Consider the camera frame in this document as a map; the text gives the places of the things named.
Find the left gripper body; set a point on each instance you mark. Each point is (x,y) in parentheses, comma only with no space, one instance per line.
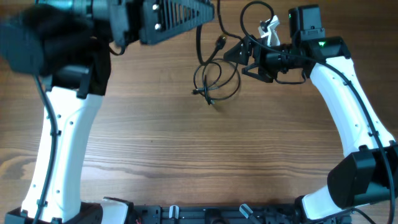
(124,16)

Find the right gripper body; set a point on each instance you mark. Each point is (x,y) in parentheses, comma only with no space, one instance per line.
(270,62)

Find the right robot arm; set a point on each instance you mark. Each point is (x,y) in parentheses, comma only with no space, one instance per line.
(368,172)

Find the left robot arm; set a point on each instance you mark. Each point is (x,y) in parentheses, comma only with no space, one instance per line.
(64,45)

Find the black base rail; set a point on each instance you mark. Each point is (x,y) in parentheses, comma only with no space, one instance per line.
(243,214)

